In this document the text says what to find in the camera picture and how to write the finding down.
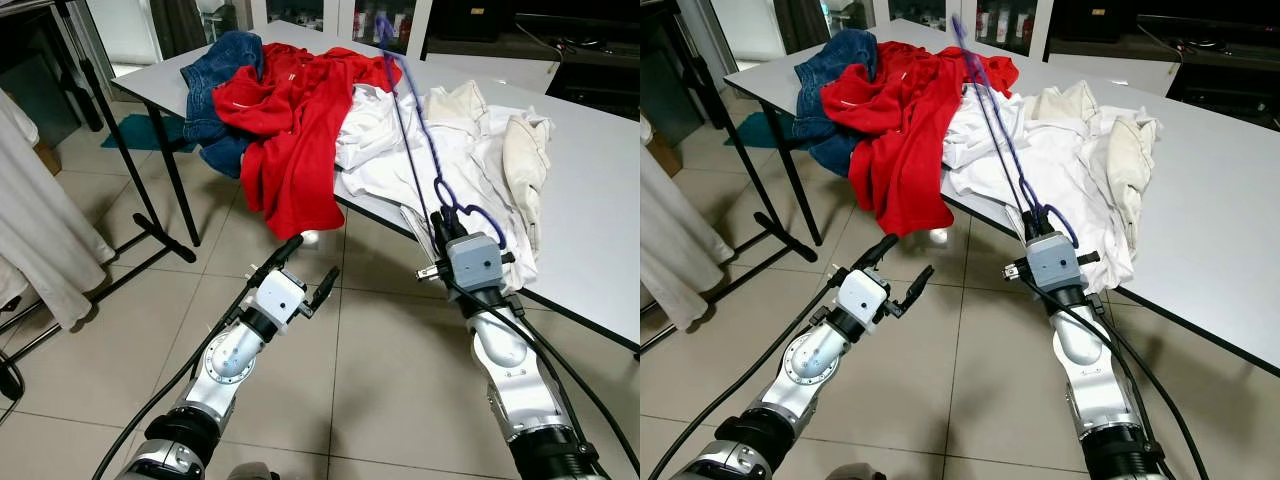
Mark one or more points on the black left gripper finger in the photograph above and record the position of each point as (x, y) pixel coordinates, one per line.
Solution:
(872, 258)
(283, 258)
(326, 288)
(915, 288)

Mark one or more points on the purple plastic hanger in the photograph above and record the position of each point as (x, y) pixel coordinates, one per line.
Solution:
(487, 212)
(1062, 213)

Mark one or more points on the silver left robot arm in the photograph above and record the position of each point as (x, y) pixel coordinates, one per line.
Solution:
(230, 360)
(815, 360)

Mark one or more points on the white polo shirt with label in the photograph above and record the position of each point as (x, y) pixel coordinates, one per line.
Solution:
(1075, 160)
(470, 160)

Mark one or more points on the beige trousers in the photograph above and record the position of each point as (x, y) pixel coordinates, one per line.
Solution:
(1135, 170)
(525, 170)

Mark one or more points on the teal floor rug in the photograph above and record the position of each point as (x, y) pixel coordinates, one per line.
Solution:
(130, 133)
(770, 130)

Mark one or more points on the white drawer front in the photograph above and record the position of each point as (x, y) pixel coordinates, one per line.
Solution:
(1120, 72)
(500, 72)

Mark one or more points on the grey robot left foot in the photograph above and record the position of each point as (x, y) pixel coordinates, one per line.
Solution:
(850, 472)
(250, 472)

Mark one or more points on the blue denim jeans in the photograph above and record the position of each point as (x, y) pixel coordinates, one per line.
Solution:
(215, 70)
(830, 70)

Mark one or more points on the dark tv stand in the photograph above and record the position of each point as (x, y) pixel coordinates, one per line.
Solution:
(590, 90)
(1230, 90)

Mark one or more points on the white glass-door cabinet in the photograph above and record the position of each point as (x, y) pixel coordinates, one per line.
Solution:
(422, 25)
(1040, 25)

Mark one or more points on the dark curtain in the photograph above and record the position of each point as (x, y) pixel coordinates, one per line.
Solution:
(175, 25)
(800, 20)

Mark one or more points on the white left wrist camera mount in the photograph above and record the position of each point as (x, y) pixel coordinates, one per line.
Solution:
(863, 296)
(280, 297)

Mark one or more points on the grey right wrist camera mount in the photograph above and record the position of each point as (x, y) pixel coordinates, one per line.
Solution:
(1055, 262)
(475, 262)

